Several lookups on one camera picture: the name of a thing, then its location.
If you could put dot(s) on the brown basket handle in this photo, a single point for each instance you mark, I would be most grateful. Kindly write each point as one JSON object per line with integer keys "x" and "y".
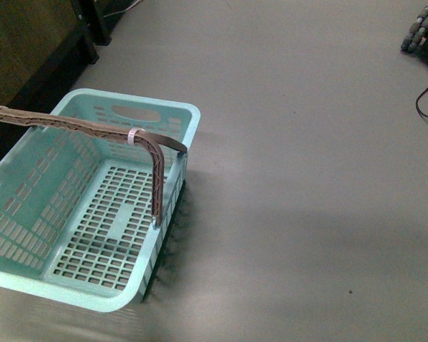
{"x": 152, "y": 142}

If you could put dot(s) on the light blue plastic basket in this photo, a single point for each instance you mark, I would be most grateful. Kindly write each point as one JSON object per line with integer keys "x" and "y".
{"x": 75, "y": 211}

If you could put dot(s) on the dark wooden cabinet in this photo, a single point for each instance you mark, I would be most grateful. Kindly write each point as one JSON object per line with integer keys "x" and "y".
{"x": 36, "y": 36}

